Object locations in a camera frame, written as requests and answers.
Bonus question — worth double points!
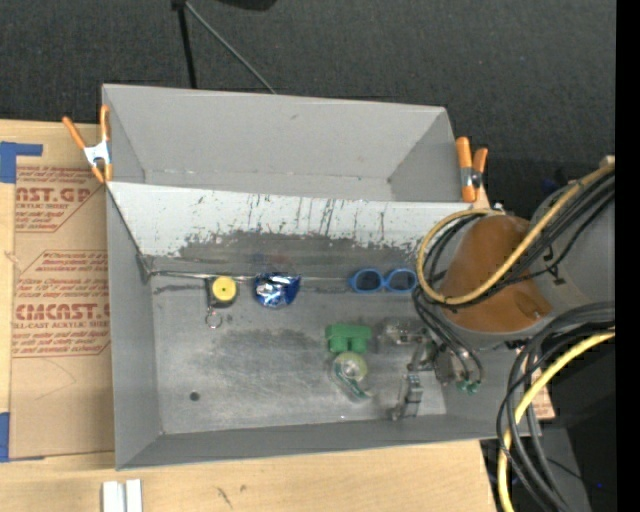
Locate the brown cardboard board, red print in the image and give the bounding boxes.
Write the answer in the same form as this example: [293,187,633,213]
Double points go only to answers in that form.
[0,118,555,462]

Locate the blue foil packet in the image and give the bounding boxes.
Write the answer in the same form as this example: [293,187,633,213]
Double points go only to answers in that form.
[253,272,302,310]

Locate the green toy block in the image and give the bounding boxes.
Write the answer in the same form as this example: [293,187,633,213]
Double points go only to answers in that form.
[324,323,374,355]

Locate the clear and green tape dispenser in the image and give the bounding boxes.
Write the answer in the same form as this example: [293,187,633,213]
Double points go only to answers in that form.
[327,351,376,403]

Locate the blue sunglasses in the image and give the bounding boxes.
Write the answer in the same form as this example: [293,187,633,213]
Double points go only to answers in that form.
[347,267,419,294]

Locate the grey metal bin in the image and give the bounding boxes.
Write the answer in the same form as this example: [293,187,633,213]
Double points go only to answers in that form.
[101,83,541,471]

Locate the yellow and black tape measure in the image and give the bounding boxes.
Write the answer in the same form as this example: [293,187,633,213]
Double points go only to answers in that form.
[203,274,239,330]

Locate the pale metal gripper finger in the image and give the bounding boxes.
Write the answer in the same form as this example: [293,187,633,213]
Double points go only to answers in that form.
[388,372,425,422]
[380,320,437,372]

